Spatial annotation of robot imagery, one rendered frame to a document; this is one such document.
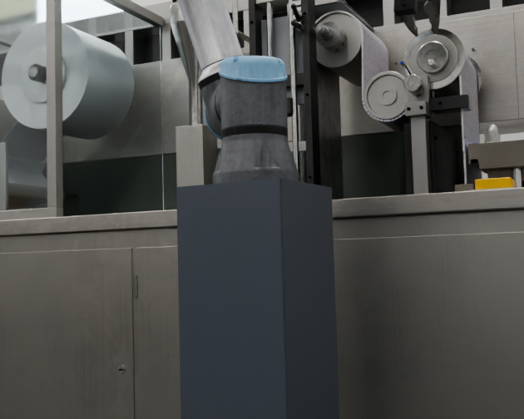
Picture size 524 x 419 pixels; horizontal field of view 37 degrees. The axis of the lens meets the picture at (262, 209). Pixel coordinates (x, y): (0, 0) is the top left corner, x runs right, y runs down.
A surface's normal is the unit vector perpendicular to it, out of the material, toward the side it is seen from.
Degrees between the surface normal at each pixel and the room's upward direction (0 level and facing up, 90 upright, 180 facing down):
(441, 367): 90
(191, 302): 90
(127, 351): 90
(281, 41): 90
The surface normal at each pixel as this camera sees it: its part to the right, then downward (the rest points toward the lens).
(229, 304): -0.48, -0.05
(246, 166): -0.17, -0.37
